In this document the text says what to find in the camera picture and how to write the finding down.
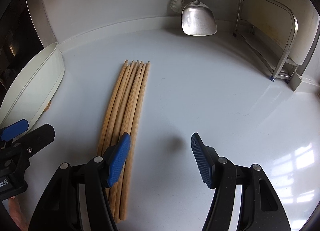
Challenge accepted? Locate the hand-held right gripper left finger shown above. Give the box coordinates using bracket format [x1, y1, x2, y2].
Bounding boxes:
[29, 132, 131, 231]

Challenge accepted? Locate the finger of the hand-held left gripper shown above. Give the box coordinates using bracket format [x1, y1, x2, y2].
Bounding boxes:
[0, 119, 29, 144]
[12, 124, 55, 171]

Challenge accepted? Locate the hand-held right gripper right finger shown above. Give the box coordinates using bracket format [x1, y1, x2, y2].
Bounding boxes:
[191, 132, 292, 231]

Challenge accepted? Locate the white plastic container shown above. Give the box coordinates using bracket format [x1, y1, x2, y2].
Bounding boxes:
[0, 42, 65, 131]

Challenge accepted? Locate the bundle of wooden chopsticks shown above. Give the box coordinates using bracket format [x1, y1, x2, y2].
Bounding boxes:
[96, 59, 151, 223]

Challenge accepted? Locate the person's left hand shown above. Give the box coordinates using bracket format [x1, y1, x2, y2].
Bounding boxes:
[8, 196, 29, 231]

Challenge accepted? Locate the small grey block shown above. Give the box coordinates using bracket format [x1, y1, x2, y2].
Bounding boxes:
[290, 72, 303, 92]

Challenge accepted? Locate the steel spatula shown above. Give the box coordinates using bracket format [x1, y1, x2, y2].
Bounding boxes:
[181, 0, 217, 37]

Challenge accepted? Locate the steel rack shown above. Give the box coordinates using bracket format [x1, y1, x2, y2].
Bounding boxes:
[233, 0, 299, 81]

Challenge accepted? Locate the white cutting board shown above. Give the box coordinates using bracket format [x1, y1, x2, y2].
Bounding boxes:
[246, 0, 320, 65]

